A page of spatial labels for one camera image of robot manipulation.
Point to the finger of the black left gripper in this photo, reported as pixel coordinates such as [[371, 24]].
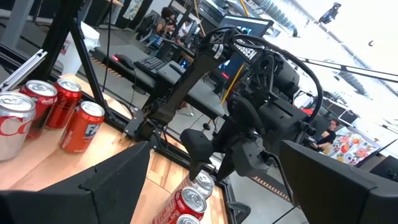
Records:
[[197, 146], [252, 155]]

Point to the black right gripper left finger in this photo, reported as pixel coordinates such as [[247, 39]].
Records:
[[62, 205]]

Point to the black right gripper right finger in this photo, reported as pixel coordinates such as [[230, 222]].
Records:
[[342, 199]]

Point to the red Coca-Cola can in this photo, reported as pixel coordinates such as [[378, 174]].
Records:
[[46, 109], [174, 208]]

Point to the orange Fanta can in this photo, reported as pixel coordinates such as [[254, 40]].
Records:
[[188, 220], [81, 130]]

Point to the red Coke Zero can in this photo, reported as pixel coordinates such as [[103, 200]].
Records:
[[63, 105]]

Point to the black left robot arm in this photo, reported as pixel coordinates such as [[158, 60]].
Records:
[[186, 82]]

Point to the black hazard-striped floor mat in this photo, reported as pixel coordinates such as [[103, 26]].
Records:
[[267, 186]]

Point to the person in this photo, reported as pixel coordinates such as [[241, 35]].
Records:
[[326, 137], [185, 28], [164, 20]]

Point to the colourful floral print cloth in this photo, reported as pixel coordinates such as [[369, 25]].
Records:
[[351, 149]]

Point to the large black monitor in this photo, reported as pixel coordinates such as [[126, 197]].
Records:
[[387, 168]]

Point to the black keyboard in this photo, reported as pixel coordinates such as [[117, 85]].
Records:
[[150, 65]]

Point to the black desk monitor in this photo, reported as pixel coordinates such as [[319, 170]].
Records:
[[258, 26]]

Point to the black computer mouse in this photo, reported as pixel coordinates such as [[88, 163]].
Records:
[[124, 61]]

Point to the black ceiling spotlight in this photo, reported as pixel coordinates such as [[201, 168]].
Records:
[[329, 13]]

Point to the black desk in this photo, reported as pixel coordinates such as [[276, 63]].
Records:
[[105, 51]]

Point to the silver aluminium extrusion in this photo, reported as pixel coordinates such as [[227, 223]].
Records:
[[23, 70]]

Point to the white waste bin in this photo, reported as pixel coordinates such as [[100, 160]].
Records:
[[70, 62]]

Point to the wooden shelf black metal frame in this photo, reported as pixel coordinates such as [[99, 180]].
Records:
[[149, 207]]

